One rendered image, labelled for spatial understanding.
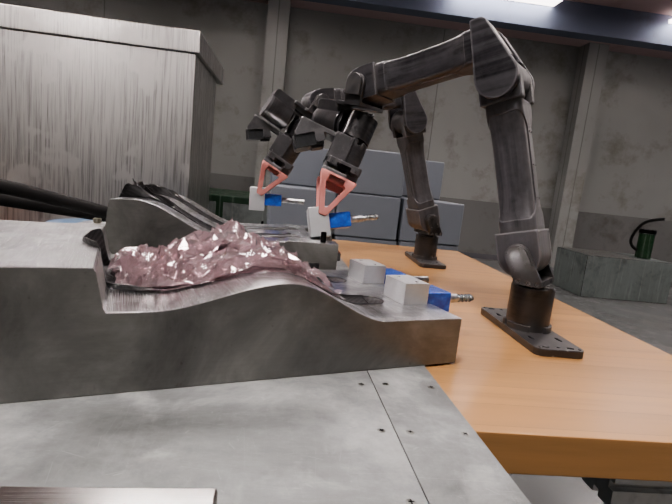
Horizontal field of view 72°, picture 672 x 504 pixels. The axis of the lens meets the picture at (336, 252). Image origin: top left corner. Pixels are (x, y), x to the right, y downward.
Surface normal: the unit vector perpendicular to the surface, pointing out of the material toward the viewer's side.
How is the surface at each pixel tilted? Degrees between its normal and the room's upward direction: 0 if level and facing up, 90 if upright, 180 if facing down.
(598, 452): 90
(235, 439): 0
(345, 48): 90
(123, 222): 90
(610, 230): 90
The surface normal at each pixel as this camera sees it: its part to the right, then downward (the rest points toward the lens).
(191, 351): 0.41, 0.18
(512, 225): -0.65, 0.07
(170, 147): 0.10, 0.16
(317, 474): 0.11, -0.98
